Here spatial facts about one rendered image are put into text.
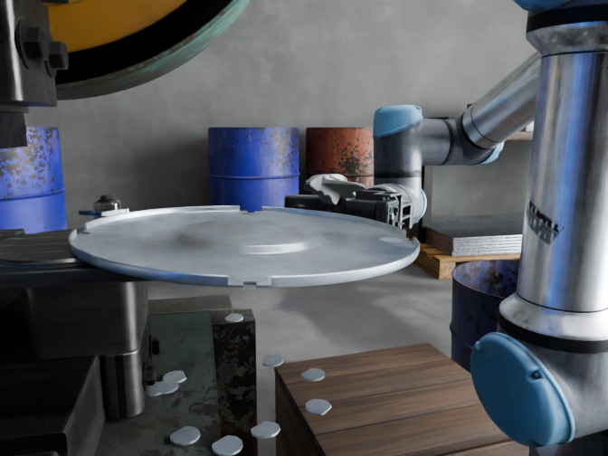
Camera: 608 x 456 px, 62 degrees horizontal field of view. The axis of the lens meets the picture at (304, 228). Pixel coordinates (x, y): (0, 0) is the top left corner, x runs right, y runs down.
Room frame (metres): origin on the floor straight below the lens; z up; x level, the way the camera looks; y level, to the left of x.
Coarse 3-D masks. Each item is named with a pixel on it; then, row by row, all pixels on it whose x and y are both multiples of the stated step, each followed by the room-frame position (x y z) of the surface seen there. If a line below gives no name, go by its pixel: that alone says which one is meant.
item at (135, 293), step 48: (0, 240) 0.44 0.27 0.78; (48, 240) 0.42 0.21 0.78; (0, 288) 0.33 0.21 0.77; (48, 288) 0.36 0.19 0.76; (96, 288) 0.37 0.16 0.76; (144, 288) 0.43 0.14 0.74; (48, 336) 0.36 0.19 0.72; (96, 336) 0.36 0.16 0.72; (144, 336) 0.41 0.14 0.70; (144, 384) 0.38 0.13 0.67
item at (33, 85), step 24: (0, 0) 0.36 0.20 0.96; (24, 0) 0.39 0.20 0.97; (0, 24) 0.36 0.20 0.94; (24, 24) 0.37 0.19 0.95; (48, 24) 0.44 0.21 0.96; (0, 48) 0.36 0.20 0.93; (24, 48) 0.37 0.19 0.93; (48, 48) 0.39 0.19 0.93; (0, 72) 0.36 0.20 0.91; (24, 72) 0.37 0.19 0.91; (48, 72) 0.43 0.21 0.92; (0, 96) 0.35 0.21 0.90; (24, 96) 0.37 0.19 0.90; (48, 96) 0.42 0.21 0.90
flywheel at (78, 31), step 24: (72, 0) 0.73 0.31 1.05; (96, 0) 0.73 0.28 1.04; (120, 0) 0.73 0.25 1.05; (144, 0) 0.74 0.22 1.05; (168, 0) 0.75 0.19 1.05; (192, 0) 0.77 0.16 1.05; (72, 24) 0.72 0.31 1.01; (96, 24) 0.73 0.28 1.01; (120, 24) 0.73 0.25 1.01; (144, 24) 0.74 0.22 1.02; (168, 24) 0.81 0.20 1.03; (72, 48) 0.72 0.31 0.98; (96, 48) 0.74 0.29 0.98; (120, 48) 0.79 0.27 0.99
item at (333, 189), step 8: (312, 176) 0.56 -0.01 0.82; (320, 176) 0.57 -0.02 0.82; (328, 176) 0.59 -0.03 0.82; (312, 184) 0.55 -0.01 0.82; (320, 184) 0.57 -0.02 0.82; (328, 184) 0.57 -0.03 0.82; (336, 184) 0.57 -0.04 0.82; (344, 184) 0.56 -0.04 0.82; (352, 184) 0.56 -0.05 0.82; (360, 184) 0.56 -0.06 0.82; (312, 192) 0.58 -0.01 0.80; (320, 192) 0.57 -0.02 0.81; (328, 192) 0.59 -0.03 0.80; (336, 192) 0.61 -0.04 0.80; (344, 192) 0.60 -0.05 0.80; (352, 192) 0.59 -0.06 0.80; (320, 200) 0.60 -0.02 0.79; (328, 200) 0.60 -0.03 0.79; (336, 200) 0.61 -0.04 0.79
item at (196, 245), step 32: (96, 224) 0.45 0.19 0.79; (128, 224) 0.47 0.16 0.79; (160, 224) 0.47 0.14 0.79; (192, 224) 0.45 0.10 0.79; (224, 224) 0.46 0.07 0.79; (256, 224) 0.46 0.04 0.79; (288, 224) 0.47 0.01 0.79; (320, 224) 0.51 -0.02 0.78; (352, 224) 0.52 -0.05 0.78; (384, 224) 0.50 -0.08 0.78; (96, 256) 0.32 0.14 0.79; (128, 256) 0.35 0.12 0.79; (160, 256) 0.35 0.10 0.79; (192, 256) 0.36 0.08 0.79; (224, 256) 0.36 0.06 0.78; (256, 256) 0.37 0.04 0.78; (288, 256) 0.37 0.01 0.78; (320, 256) 0.38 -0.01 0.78; (352, 256) 0.38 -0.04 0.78; (384, 256) 0.38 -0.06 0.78; (416, 256) 0.38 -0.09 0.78
